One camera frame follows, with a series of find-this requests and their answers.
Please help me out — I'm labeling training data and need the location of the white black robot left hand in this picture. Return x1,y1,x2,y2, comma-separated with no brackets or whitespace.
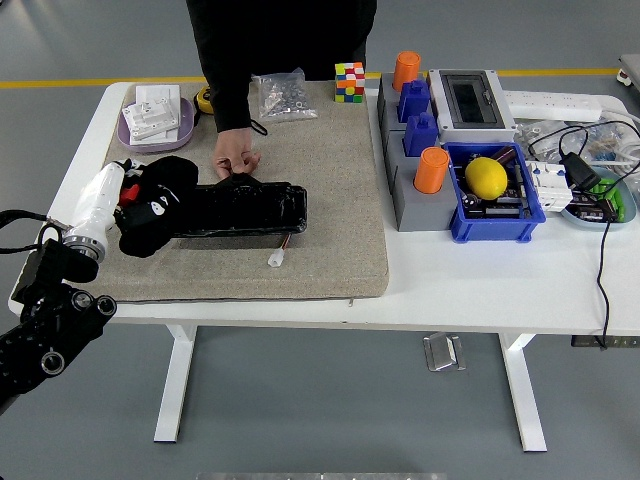
63,158,180,249

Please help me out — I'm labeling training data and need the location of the large white switch plate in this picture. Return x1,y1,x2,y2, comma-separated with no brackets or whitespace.
134,83,182,146

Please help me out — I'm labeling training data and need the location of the colourful puzzle cube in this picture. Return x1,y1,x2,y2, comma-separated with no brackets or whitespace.
334,61,366,105

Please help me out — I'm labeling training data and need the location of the white cart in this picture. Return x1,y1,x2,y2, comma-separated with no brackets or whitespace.
615,52,640,96

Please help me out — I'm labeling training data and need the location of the clear bag of blue parts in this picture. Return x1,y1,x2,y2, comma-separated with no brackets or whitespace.
574,122,640,166

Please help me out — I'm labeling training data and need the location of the glossy black panel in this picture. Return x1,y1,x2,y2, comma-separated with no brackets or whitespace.
169,172,309,239

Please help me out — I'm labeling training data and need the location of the white electrical distribution box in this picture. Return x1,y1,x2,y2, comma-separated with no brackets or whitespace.
427,68,519,145

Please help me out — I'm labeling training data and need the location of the blue block with knob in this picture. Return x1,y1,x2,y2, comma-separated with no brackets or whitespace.
403,112,440,159
397,78,432,125

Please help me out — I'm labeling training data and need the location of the yellow tape measure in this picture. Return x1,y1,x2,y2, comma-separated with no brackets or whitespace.
193,84,217,115

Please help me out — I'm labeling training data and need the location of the white connector plug with wires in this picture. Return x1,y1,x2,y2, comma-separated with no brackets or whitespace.
267,234,292,269

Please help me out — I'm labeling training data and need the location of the small white switch plate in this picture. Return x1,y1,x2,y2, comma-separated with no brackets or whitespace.
122,98,180,141

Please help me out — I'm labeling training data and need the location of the light blue dish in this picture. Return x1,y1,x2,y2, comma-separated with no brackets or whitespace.
559,167,638,231

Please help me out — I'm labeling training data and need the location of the blue plastic bin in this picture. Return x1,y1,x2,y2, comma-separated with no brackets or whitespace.
442,141,547,244

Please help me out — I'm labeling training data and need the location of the black power adapter with cord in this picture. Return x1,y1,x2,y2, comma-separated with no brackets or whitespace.
527,119,640,351

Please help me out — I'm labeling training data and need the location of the orange cylinder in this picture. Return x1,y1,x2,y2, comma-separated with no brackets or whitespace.
413,146,451,195
392,50,422,93

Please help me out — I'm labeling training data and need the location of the dark circuit board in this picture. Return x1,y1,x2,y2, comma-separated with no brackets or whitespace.
464,187,524,219

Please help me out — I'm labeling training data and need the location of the white terminal block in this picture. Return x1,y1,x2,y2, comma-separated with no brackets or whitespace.
524,159,574,213

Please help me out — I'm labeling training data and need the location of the clear bag of small parts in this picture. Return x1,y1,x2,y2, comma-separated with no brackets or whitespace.
513,118,591,164

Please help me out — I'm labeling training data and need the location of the white power strip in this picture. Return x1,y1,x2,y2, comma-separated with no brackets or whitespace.
501,89,603,123

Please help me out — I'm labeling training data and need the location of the grey holder block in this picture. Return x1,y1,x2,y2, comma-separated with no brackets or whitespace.
376,72,435,146
384,129,459,233

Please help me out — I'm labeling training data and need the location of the black rag with red patch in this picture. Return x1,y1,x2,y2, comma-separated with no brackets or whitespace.
113,155,200,260

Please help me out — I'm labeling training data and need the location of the yellow lemon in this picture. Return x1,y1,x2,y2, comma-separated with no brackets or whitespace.
464,156,509,201

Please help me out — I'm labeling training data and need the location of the grey-brown mat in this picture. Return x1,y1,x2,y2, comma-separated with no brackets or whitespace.
84,79,390,305

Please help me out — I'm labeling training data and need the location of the green plastic part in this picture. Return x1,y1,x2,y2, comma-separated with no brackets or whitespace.
584,178,626,221

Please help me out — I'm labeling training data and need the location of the white table leg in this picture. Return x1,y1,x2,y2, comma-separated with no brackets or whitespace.
497,332,549,454
153,323,199,444

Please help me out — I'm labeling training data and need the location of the thick white cable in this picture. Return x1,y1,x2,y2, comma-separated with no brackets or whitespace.
599,94,640,176

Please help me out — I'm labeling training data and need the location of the dark relay module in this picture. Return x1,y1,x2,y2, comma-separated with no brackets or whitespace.
569,192,616,221

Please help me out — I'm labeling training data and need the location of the purple oval dish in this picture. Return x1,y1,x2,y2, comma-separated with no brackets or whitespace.
116,96,196,154

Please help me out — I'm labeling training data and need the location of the clear bag of screws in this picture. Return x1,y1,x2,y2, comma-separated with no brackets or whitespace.
251,67,319,124

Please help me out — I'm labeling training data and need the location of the person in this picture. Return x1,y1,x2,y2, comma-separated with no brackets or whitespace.
185,0,378,134

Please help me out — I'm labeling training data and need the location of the person's right hand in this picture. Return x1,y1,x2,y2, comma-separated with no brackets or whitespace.
210,127,262,180

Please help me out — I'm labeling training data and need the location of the table control panel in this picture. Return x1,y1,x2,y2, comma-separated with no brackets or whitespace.
571,335,640,349

